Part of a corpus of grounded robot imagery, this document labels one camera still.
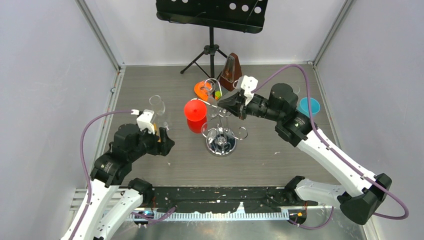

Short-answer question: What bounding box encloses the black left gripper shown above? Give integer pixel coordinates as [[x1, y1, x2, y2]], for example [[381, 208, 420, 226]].
[[129, 123, 175, 161]]

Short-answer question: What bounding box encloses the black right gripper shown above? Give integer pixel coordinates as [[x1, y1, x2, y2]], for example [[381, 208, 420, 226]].
[[218, 90, 283, 122]]

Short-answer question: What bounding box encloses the chrome wine glass rack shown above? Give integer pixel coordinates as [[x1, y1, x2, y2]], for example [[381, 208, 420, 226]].
[[200, 96, 248, 157]]

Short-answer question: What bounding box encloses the blue wine glass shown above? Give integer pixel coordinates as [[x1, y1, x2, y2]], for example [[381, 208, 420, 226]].
[[297, 97, 321, 117]]

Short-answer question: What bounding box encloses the yellow wine glass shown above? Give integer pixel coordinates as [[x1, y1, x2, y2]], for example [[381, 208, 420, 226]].
[[153, 123, 163, 143]]

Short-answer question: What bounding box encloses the clear textured wine glass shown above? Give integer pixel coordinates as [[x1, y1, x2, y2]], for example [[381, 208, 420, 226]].
[[291, 84, 300, 95]]

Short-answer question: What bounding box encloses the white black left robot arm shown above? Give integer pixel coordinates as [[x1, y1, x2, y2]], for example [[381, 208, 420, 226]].
[[62, 123, 175, 240]]

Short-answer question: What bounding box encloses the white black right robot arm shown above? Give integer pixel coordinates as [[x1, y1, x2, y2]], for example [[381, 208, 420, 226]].
[[218, 83, 392, 225]]

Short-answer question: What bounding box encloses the clear wine glass back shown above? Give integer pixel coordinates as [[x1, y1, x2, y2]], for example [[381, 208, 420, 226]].
[[204, 78, 221, 118]]

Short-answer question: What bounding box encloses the red wine glass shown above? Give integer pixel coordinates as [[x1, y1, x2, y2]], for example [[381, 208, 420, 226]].
[[183, 99, 207, 134]]

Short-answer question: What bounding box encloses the brown metronome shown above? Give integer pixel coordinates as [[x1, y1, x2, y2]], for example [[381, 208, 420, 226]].
[[218, 52, 242, 92]]

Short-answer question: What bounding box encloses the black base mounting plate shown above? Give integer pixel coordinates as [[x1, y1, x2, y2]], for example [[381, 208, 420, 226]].
[[142, 186, 318, 214]]

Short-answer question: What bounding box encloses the black music stand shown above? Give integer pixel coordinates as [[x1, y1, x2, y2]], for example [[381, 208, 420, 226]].
[[155, 0, 268, 78]]

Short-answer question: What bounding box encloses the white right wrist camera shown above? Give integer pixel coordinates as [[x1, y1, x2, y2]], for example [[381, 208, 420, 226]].
[[233, 75, 259, 106]]

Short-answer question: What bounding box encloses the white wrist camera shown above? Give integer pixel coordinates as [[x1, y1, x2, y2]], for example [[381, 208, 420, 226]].
[[233, 75, 259, 106], [136, 109, 156, 134]]

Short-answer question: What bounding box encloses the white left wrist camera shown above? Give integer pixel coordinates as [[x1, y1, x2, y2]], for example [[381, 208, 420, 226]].
[[136, 109, 156, 134]]

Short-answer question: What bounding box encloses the aluminium frame rail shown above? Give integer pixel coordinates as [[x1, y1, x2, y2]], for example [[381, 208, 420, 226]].
[[69, 185, 374, 223]]

